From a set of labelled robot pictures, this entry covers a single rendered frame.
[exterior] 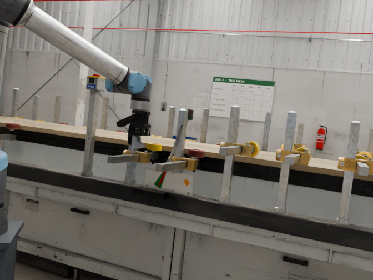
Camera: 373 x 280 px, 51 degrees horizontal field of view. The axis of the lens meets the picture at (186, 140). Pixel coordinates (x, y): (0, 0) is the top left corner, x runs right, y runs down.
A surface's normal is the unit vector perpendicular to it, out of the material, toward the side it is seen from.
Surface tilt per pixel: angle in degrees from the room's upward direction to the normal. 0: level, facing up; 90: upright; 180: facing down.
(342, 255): 90
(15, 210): 89
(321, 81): 90
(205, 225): 90
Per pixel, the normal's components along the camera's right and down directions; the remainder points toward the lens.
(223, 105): -0.29, 0.02
